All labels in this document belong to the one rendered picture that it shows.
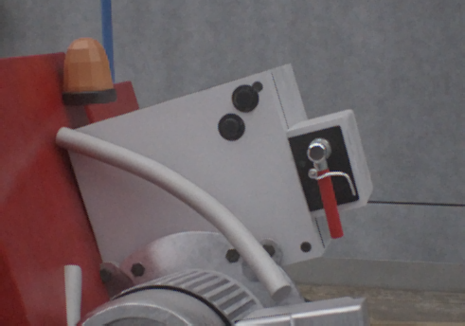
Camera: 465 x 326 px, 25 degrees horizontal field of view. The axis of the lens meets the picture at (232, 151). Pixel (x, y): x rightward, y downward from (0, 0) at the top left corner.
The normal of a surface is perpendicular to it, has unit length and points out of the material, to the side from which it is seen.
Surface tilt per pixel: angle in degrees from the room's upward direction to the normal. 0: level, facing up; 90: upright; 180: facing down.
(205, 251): 81
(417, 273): 90
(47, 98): 70
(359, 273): 90
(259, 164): 90
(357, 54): 90
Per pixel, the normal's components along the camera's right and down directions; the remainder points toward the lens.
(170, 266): -0.19, -0.03
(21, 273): 0.92, -0.31
